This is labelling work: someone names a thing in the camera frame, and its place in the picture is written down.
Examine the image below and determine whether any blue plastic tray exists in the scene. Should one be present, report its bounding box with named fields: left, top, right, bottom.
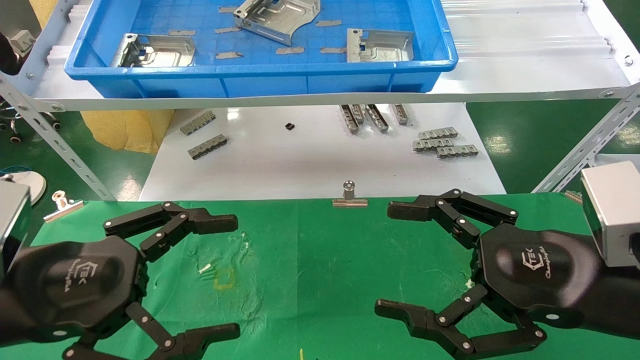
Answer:
left=64, top=0, right=459, bottom=99

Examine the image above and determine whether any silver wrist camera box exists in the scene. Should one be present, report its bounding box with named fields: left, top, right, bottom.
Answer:
left=580, top=160, right=640, bottom=269
left=0, top=179, right=32, bottom=281

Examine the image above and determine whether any white corrugated plastic sheet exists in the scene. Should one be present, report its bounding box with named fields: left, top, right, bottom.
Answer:
left=46, top=0, right=615, bottom=66

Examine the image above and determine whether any stamped sheet metal part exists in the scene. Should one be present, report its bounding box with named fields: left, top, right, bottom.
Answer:
left=233, top=0, right=321, bottom=46
left=346, top=28, right=415, bottom=64
left=110, top=33, right=197, bottom=68

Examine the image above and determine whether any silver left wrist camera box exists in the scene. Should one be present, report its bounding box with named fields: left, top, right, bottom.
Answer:
left=0, top=179, right=32, bottom=281

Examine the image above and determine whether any yellow foam bag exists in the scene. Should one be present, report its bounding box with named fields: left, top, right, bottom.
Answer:
left=80, top=109, right=175, bottom=155

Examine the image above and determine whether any wheeled office chair base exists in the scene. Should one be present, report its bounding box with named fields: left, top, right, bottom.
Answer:
left=0, top=97, right=63, bottom=146

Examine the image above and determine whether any small grey box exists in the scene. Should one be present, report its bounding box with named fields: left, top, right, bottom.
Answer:
left=9, top=29, right=37, bottom=55

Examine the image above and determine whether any perforated metal angle brace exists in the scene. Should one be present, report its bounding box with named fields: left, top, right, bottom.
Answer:
left=0, top=76, right=117, bottom=202
left=531, top=82, right=640, bottom=194

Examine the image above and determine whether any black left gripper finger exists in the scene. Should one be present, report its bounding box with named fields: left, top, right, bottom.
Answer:
left=103, top=201, right=239, bottom=264

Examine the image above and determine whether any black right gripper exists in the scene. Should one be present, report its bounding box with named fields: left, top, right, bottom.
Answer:
left=374, top=188, right=601, bottom=360

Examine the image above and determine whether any white metal shelf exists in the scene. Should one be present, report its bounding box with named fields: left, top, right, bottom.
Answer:
left=0, top=0, right=640, bottom=112

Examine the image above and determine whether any green cloth mat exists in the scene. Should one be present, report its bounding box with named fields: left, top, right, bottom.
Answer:
left=0, top=192, right=640, bottom=360

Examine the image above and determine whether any white round stand base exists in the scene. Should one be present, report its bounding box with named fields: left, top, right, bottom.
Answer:
left=0, top=170, right=47, bottom=206

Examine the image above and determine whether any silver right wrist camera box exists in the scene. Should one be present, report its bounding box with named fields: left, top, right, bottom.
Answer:
left=580, top=160, right=640, bottom=269

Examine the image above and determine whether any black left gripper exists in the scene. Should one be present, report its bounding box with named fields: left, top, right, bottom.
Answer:
left=5, top=235, right=242, bottom=360

